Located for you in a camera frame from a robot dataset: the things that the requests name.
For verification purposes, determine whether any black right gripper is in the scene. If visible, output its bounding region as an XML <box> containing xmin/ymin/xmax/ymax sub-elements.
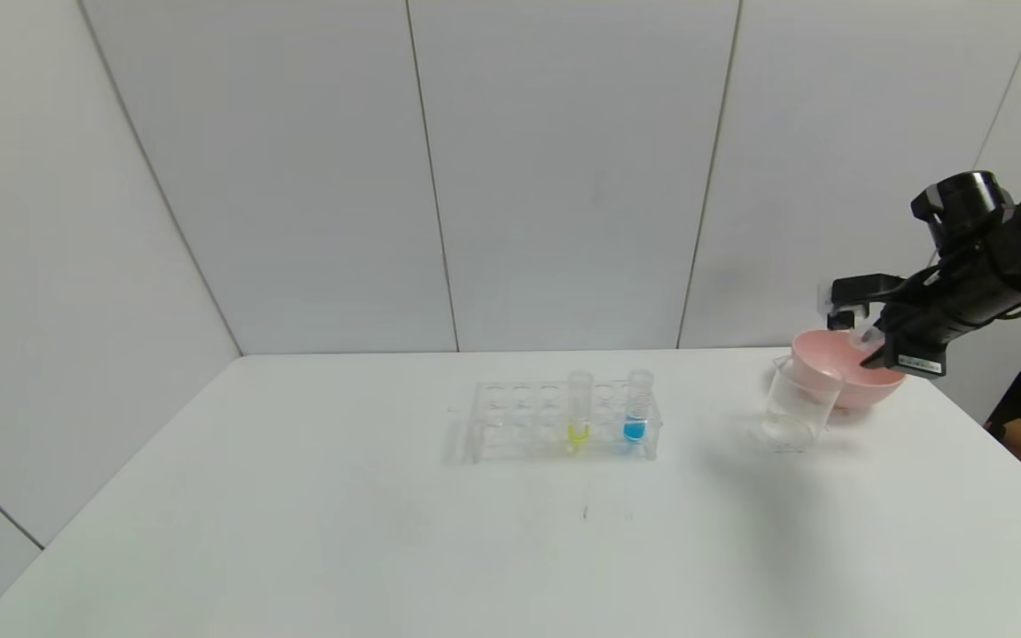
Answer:
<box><xmin>860</xmin><ymin>271</ymin><xmax>1021</xmax><ymax>379</ymax></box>

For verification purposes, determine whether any clear glass beaker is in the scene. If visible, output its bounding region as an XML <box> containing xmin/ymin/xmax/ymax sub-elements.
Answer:
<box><xmin>758</xmin><ymin>354</ymin><xmax>842</xmax><ymax>455</ymax></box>

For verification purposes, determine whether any test tube with blue pigment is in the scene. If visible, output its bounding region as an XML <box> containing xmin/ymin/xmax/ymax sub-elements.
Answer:
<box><xmin>623</xmin><ymin>368</ymin><xmax>655</xmax><ymax>445</ymax></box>

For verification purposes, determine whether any test tube with yellow pigment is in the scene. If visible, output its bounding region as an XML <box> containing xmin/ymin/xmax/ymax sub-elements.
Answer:
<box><xmin>565</xmin><ymin>370</ymin><xmax>595</xmax><ymax>449</ymax></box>

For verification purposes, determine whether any clear plastic test tube rack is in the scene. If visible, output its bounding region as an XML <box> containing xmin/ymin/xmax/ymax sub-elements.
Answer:
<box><xmin>464</xmin><ymin>378</ymin><xmax>663</xmax><ymax>465</ymax></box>

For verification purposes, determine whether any pink plastic bowl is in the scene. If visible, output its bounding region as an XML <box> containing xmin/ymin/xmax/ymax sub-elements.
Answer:
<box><xmin>789</xmin><ymin>330</ymin><xmax>908</xmax><ymax>412</ymax></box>

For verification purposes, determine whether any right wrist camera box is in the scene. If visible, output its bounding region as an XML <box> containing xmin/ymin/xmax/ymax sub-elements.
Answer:
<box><xmin>818</xmin><ymin>275</ymin><xmax>907</xmax><ymax>332</ymax></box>

